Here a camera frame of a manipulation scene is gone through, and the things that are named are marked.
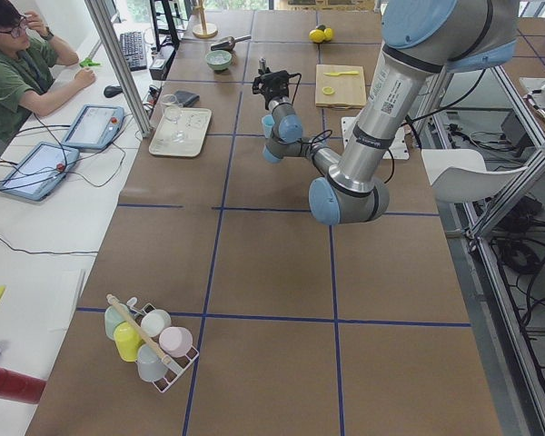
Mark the clear wine glass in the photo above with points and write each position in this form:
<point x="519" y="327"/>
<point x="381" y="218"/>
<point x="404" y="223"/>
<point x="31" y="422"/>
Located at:
<point x="172" y="113"/>

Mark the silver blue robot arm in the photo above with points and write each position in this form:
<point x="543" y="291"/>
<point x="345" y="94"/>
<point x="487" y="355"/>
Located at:
<point x="419" y="39"/>

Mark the mint green cup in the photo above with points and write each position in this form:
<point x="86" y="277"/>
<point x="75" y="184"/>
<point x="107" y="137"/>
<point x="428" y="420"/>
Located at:
<point x="112" y="319"/>

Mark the grey blue cup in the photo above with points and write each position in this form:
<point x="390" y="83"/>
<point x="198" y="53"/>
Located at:
<point x="149" y="365"/>

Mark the yellow cup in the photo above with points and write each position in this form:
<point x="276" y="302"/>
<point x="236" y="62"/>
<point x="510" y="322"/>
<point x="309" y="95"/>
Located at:
<point x="127" y="341"/>

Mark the whole yellow lemons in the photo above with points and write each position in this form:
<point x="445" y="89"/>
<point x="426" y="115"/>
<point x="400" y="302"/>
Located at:
<point x="321" y="34"/>

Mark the aluminium frame post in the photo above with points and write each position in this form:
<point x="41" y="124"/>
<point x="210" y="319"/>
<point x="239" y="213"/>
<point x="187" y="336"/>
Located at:
<point x="108" y="37"/>

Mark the black keyboard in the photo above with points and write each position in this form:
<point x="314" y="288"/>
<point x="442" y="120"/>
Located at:
<point x="133" y="48"/>

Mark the green bowl of ice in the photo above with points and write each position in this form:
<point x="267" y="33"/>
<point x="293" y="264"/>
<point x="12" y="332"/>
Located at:
<point x="218" y="60"/>

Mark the blue teach pendant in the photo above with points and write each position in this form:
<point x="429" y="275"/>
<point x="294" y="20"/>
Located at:
<point x="95" y="127"/>
<point x="39" y="173"/>

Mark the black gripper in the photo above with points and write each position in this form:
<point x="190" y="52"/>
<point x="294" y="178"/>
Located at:
<point x="270" y="94"/>

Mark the person in green shirt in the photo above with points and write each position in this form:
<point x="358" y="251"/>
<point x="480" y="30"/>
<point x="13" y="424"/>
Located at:
<point x="28" y="51"/>

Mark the pink cup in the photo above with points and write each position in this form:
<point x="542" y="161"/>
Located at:
<point x="176" y="341"/>

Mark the wooden paper towel stand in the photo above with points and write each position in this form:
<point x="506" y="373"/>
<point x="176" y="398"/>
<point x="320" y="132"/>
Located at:
<point x="203" y="29"/>

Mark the red cylinder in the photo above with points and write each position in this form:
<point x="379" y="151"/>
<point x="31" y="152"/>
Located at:
<point x="15" y="386"/>

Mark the wooden cutting board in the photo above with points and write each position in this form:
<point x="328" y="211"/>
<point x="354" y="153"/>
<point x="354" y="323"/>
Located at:
<point x="350" y="91"/>

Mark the blue teach pendant far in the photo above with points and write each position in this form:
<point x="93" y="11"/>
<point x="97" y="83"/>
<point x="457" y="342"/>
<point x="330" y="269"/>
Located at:
<point x="95" y="127"/>

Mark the blue teach pendant near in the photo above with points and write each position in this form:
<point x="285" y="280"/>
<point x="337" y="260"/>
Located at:
<point x="39" y="173"/>

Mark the white cup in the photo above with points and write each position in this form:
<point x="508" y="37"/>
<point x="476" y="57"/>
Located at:
<point x="155" y="321"/>

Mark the black computer mouse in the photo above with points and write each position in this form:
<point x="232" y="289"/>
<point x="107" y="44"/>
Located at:
<point x="111" y="91"/>

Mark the yellow plastic knife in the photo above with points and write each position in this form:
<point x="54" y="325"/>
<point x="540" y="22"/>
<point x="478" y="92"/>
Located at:
<point x="341" y="73"/>

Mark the white wire cup rack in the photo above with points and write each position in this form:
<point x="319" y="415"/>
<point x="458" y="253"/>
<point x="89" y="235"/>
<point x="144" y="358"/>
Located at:
<point x="176" y="366"/>

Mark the white plastic chair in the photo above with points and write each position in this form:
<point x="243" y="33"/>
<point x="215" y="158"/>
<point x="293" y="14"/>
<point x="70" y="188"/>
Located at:
<point x="461" y="176"/>

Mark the cream bear tray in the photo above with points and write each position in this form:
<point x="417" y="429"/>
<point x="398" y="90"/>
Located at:
<point x="194" y="122"/>

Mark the grey folded cloth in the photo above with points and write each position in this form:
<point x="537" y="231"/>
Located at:
<point x="185" y="98"/>

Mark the metal ice scoop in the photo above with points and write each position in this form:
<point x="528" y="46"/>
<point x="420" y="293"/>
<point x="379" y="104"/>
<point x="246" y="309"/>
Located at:
<point x="229" y="43"/>

